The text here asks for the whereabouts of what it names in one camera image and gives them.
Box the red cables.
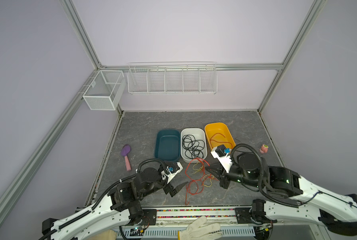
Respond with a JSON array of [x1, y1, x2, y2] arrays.
[[183, 157, 218, 207]]

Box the red cable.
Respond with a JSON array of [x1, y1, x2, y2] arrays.
[[209, 131, 233, 150]]

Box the black cable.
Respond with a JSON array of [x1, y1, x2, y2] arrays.
[[182, 134, 206, 160]]

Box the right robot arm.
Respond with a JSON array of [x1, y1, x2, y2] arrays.
[[205, 144, 357, 237]]

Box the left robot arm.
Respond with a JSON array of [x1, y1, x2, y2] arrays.
[[41, 159, 185, 240]]

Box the white plastic bin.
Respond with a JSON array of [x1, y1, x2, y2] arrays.
[[180, 128, 207, 163]]

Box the yellow plastic bin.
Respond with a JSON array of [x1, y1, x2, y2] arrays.
[[204, 123, 236, 150]]

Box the teal plastic bin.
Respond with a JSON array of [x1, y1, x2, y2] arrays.
[[154, 129, 180, 162]]

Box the right white work glove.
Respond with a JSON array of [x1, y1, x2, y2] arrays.
[[178, 216, 222, 240]]

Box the white work glove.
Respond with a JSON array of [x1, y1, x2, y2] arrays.
[[88, 230, 118, 240], [178, 216, 222, 240]]

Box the pink toy cup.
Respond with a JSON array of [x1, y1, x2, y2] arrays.
[[259, 144, 269, 154]]

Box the purple pink brush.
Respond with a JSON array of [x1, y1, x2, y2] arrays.
[[121, 145, 132, 172]]

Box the left white work glove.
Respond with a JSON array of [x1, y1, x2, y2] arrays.
[[88, 230, 118, 240]]

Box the small white mesh basket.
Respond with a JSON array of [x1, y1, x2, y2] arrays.
[[83, 70, 126, 111]]

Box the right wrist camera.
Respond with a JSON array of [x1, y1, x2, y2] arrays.
[[210, 145, 232, 173]]

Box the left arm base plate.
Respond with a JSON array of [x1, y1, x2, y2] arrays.
[[127, 209, 157, 226]]

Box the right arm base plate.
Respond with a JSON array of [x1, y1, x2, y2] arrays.
[[234, 207, 277, 225]]

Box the long white wire rack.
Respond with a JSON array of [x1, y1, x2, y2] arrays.
[[128, 62, 218, 95]]

